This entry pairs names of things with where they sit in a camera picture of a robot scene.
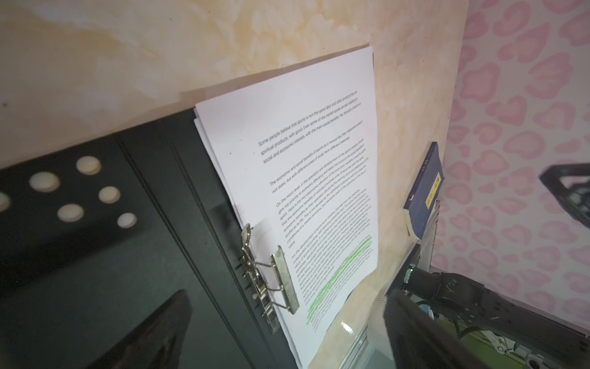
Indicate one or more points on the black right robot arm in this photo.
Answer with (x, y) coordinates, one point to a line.
(470, 300)

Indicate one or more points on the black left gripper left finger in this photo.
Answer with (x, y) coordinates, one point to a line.
(156, 342)

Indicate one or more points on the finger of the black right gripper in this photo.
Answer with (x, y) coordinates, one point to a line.
(573, 199)

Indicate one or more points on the blue booklet with yellow label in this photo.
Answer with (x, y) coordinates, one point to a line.
(424, 192)

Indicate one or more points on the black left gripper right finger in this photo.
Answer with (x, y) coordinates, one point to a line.
(418, 342)

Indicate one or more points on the printed paper sheet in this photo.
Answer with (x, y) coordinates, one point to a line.
(298, 157)

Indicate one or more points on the white folder with black inside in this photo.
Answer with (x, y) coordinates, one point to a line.
(96, 237)

